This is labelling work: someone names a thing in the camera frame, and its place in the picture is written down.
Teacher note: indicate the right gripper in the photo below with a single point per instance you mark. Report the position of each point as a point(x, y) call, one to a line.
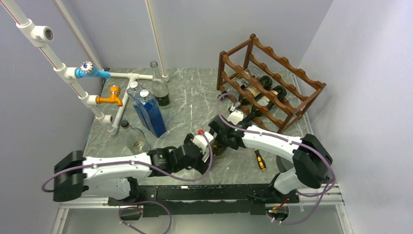
point(221, 141)

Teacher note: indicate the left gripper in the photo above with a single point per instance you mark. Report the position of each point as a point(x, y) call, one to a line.
point(200, 165)

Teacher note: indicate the dark green wine bottle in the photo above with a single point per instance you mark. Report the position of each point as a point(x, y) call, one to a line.
point(218, 149)

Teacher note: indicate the blue square bottle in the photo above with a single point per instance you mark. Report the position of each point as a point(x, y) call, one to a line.
point(151, 114)

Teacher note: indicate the labelled dark wine bottle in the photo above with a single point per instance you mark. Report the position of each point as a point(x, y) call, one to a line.
point(266, 83)

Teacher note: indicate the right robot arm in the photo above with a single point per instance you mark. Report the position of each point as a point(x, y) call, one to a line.
point(310, 160)

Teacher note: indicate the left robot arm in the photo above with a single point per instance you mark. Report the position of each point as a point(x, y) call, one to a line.
point(118, 177)

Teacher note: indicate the clear lying bottle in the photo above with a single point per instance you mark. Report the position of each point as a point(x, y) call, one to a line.
point(134, 138)

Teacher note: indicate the wooden wine rack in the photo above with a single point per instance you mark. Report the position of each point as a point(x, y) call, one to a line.
point(228, 71)

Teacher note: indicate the clear tall empty bottle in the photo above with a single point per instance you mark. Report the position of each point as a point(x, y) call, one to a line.
point(159, 86)

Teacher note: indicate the clear stoppered glass bottle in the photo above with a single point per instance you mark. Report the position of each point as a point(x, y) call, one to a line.
point(133, 91)

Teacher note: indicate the yellow black screwdriver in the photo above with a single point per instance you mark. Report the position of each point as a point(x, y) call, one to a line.
point(260, 161)

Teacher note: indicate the orange brass tap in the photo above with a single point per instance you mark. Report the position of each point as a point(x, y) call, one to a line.
point(113, 98)

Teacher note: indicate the blue tap valve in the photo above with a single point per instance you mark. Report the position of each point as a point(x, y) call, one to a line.
point(88, 69)

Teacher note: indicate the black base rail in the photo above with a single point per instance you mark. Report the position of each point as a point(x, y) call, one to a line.
point(206, 199)

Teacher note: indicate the white pvc pipe frame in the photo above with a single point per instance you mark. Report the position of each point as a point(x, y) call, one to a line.
point(40, 37)

